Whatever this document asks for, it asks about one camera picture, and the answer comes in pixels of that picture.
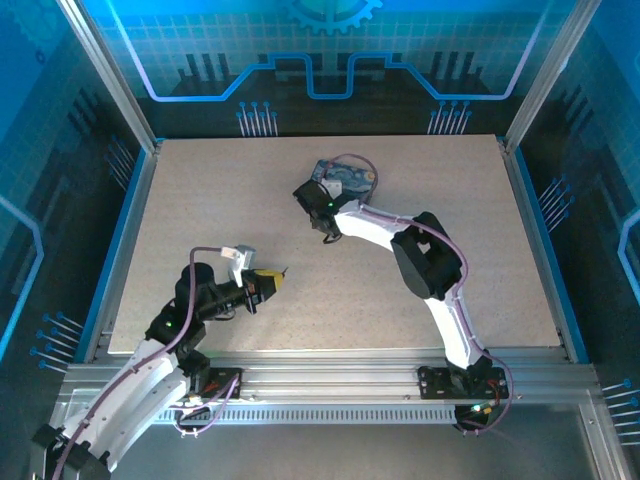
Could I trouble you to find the dark box with painting lid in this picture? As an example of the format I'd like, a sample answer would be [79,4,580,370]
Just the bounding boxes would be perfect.
[310,156,379,204]

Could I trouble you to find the blue side strip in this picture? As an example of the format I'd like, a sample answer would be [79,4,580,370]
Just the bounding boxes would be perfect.
[73,144,154,364]
[510,144,592,365]

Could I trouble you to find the black connector hub with lights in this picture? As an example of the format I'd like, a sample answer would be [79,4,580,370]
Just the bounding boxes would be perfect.
[453,399,497,437]

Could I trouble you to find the aluminium side frame rail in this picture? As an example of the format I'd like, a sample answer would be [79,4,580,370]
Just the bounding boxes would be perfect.
[499,134,576,364]
[82,142,162,364]

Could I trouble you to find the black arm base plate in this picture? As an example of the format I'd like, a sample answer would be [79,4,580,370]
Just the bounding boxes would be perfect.
[417,364,510,401]
[188,366,245,402]

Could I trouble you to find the aluminium front frame rail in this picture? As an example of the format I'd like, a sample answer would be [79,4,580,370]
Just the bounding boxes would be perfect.
[63,347,597,406]

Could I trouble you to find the slotted grey cable duct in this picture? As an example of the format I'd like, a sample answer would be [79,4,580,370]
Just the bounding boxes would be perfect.
[164,403,460,427]

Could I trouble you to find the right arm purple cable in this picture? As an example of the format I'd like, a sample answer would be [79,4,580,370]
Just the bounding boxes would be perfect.
[322,153,516,436]

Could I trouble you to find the aluminium frame post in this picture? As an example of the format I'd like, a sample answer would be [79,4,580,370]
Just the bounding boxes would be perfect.
[56,0,165,152]
[503,0,602,154]

